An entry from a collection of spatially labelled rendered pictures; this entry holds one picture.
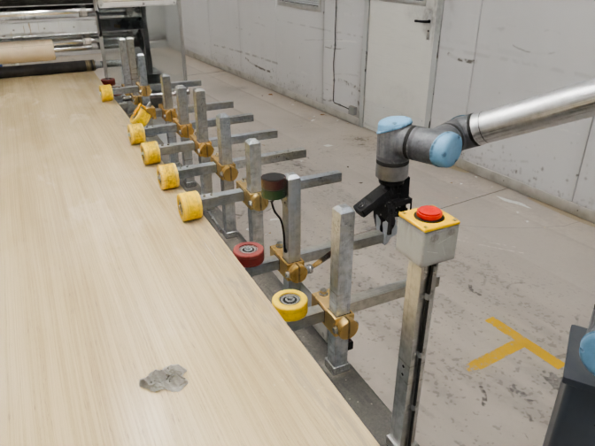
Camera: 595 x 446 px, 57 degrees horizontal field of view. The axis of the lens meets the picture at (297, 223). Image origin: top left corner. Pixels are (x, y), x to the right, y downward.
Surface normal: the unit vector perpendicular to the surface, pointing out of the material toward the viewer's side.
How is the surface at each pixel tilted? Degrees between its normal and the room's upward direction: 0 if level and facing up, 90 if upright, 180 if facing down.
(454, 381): 0
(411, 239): 90
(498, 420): 0
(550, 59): 90
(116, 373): 0
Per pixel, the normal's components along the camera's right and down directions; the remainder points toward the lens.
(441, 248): 0.44, 0.40
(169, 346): 0.00, -0.89
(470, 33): -0.85, 0.24
